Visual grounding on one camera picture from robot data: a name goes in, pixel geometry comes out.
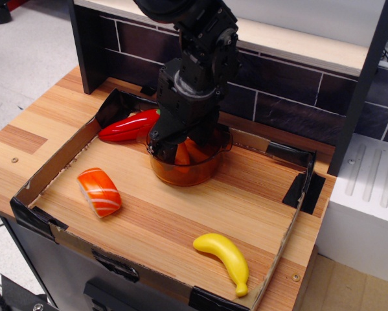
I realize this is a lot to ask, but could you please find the orange toy carrot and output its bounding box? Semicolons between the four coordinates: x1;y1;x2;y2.
174;139;210;174

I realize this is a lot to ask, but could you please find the transparent orange plastic pot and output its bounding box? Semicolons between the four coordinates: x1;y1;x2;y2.
150;124;233;187

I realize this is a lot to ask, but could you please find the yellow toy banana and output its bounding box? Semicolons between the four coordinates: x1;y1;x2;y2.
193;233;249;297

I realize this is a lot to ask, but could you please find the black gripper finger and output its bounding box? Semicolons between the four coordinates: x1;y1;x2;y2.
154;141;178;165
188;111;220;146

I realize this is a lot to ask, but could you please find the dark tile backsplash shelf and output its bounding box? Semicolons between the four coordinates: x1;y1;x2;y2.
69;1;388;147

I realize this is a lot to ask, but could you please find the white grooved block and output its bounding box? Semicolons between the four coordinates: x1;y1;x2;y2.
316;134;388;281

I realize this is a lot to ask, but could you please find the cardboard fence with black tape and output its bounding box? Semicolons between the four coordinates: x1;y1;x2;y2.
10;90;325;310

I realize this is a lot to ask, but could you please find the black post right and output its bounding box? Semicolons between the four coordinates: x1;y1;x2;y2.
328;0;388;176

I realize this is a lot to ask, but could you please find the salmon sushi toy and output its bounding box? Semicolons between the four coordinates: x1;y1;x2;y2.
76;167;122;218

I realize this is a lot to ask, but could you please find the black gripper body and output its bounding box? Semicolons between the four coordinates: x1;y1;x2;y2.
148;58;224;156

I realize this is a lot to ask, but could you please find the red toy chili pepper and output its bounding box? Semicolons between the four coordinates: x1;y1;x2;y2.
98;109;161;142

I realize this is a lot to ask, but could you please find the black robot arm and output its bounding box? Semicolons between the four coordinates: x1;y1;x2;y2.
136;1;240;163

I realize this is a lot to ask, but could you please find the black equipment bottom left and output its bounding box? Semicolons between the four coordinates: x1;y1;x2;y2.
0;274;58;311

